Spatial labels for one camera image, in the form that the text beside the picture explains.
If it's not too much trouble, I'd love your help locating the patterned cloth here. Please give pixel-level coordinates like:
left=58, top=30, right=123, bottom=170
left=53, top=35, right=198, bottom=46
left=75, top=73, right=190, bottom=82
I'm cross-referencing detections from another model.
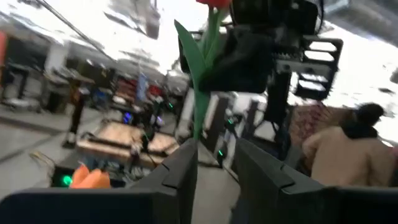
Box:
left=289, top=104, right=343, bottom=147

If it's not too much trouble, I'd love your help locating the green lit device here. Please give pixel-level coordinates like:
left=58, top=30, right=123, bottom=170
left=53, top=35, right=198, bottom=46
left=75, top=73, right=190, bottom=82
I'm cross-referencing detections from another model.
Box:
left=51, top=169, right=74, bottom=188

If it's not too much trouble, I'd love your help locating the person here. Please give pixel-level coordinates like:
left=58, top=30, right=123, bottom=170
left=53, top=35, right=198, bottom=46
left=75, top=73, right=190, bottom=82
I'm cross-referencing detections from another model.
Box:
left=303, top=102, right=398, bottom=187
left=62, top=83, right=91, bottom=149

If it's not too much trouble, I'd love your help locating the wooden workstation table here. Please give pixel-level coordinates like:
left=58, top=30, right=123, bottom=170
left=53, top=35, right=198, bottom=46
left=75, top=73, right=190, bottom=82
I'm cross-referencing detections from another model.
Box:
left=76, top=119, right=180, bottom=169

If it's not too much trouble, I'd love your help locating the black diagonal pole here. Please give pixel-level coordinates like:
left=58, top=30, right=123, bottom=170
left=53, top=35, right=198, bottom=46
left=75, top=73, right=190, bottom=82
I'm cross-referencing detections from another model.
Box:
left=40, top=0, right=116, bottom=62

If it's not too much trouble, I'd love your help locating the red tulip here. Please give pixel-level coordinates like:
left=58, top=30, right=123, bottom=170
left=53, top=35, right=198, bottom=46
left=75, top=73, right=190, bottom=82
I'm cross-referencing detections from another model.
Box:
left=174, top=0, right=233, bottom=141

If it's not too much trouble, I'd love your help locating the orange tulip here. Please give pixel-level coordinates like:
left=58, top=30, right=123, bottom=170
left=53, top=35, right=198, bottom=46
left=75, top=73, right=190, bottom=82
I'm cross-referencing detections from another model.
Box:
left=88, top=169, right=112, bottom=190
left=70, top=164, right=91, bottom=190

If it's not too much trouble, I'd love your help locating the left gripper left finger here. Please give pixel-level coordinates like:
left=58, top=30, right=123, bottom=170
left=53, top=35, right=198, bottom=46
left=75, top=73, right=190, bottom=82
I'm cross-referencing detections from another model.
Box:
left=0, top=138, right=199, bottom=224

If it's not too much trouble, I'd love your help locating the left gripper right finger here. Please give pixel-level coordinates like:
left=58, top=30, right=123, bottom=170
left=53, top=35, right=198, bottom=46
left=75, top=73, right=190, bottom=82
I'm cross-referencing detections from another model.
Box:
left=231, top=138, right=398, bottom=224

